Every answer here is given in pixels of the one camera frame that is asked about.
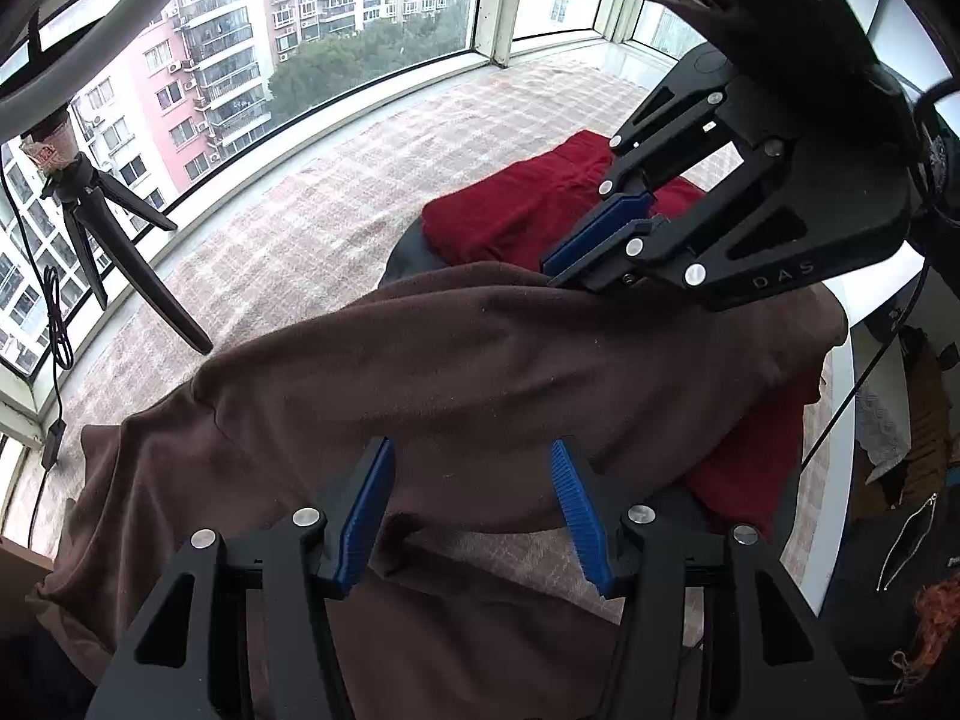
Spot red folded garment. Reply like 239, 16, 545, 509
421, 130, 822, 541

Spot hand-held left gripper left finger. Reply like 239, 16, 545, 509
84, 435, 397, 720

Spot brown garment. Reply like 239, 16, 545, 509
26, 261, 850, 720

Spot white lace cloth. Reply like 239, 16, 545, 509
855, 382, 910, 466

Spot dark grey folded garment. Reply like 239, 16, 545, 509
379, 232, 458, 290

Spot pink plaid blanket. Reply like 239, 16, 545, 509
0, 60, 833, 593

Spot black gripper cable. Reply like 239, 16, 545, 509
799, 255, 935, 470

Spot person's black jacket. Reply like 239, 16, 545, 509
825, 491, 960, 720

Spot white ring light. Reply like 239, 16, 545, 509
0, 0, 226, 140

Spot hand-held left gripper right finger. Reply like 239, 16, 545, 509
550, 436, 856, 720

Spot black ring light cable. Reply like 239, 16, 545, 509
0, 165, 76, 428

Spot white apartment building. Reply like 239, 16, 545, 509
0, 142, 113, 376

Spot green treetops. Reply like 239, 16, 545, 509
266, 11, 477, 128

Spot black tripod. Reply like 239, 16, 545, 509
19, 127, 215, 355

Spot navy garment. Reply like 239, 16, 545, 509
0, 634, 98, 720

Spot pink apartment building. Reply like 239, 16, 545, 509
71, 11, 275, 203

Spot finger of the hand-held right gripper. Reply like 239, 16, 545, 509
553, 154, 912, 314
541, 60, 807, 276

